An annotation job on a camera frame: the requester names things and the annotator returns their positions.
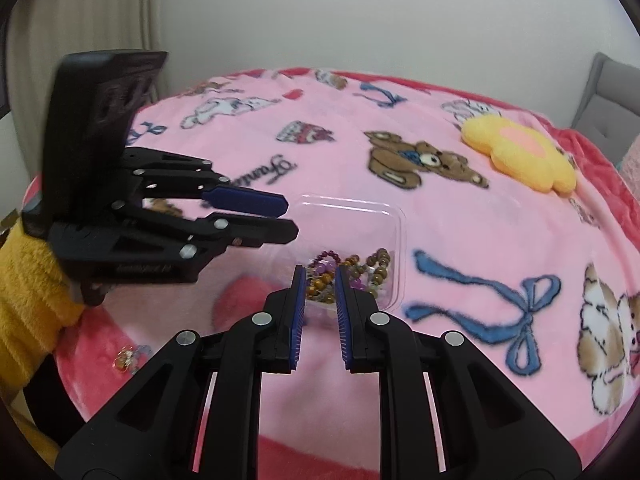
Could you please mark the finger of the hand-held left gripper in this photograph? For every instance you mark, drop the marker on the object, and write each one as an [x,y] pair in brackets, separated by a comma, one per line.
[260,232]
[245,200]

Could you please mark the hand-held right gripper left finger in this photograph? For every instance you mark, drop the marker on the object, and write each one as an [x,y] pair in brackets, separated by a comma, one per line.
[298,310]

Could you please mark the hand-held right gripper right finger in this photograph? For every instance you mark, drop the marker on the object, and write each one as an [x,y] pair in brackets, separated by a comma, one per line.
[341,310]

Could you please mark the clear plastic container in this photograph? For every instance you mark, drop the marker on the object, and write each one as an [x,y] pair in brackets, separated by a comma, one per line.
[385,220]

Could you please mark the person's left forearm yellow sleeve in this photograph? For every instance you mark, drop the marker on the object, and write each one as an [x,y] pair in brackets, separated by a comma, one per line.
[30,300]

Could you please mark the pink printed blanket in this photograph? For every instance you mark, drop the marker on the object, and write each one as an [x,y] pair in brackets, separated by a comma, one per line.
[475,270]

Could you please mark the beige curtain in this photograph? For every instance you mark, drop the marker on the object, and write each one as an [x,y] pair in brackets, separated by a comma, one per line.
[75,10]

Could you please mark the yellow flower pillow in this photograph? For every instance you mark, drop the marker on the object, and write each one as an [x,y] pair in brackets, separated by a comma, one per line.
[520,152]

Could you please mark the pink plush toy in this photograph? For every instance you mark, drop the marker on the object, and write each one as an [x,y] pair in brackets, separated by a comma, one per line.
[631,162]

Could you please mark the grey upholstered headboard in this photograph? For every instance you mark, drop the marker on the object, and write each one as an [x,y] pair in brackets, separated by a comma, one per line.
[605,105]

